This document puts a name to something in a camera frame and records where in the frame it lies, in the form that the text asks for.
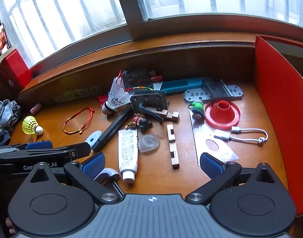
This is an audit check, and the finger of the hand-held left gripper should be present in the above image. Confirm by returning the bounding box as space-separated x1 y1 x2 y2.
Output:
52 142 92 160
3 140 53 152

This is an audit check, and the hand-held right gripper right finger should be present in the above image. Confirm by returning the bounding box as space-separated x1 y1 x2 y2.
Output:
186 152 278 204

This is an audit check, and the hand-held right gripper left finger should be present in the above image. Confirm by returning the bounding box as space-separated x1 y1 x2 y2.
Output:
25 152 120 205

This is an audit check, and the yellow shuttlecock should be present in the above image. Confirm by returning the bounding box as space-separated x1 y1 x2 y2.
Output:
22 116 44 135

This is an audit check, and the wooden puzzle piece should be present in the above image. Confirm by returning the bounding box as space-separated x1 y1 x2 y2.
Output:
153 107 180 122
166 124 176 143
169 142 181 170

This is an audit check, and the white shuttlecock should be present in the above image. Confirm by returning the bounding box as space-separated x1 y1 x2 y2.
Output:
102 77 132 116

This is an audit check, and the blue grey fabric cord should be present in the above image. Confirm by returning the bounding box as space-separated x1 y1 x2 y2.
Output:
139 103 164 122

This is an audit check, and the smoky translucent plastic tray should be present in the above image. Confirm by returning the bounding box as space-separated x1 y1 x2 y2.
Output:
130 90 170 112

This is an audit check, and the red cardboard box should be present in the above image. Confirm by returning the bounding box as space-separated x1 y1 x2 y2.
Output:
253 35 303 216

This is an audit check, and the wooden desktop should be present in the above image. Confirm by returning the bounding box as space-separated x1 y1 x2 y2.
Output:
8 78 291 199

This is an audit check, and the white purple plastic clip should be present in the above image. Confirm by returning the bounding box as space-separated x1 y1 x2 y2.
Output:
94 168 120 182

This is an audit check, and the white tape roll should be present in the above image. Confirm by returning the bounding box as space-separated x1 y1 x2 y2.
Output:
85 131 102 148

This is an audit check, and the transparent plastic ruler packet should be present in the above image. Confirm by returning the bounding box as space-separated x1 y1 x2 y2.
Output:
189 109 240 166

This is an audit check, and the white ointment tube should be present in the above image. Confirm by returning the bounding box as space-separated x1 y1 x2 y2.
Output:
118 128 139 184

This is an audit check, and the black marker pen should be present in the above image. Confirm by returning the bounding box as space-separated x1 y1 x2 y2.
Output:
92 105 133 153

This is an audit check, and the pile of grey cloth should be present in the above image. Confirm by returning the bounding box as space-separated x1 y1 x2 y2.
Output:
0 95 22 148

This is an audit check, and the red plastic cone disc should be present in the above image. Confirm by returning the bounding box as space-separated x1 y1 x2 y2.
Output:
204 100 241 129

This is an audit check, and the metal slotted shield plate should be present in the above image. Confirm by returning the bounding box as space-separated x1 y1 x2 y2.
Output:
54 85 102 103

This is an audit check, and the green toy figure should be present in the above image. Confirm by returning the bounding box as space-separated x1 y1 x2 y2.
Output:
189 100 204 122

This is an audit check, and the translucent heart-shaped piece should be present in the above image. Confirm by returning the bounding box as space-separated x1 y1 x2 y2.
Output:
138 134 160 153

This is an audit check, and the red gift box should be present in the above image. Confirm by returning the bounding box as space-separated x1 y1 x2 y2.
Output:
0 45 33 90

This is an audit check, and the teal plastic cutter case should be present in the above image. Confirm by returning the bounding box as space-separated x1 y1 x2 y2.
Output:
160 77 206 94

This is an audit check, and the dark translucent plastic box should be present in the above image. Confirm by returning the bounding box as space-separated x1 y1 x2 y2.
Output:
122 70 153 90

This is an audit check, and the window with metal bars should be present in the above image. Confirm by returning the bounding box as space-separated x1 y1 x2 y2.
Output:
0 0 303 70

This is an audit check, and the red string bracelet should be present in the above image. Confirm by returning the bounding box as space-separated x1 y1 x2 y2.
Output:
63 107 95 135

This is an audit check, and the white usb cable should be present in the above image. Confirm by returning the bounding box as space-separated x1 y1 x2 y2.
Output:
213 126 269 146

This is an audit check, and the small doll keychain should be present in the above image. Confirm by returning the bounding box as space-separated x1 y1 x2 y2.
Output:
125 113 153 131

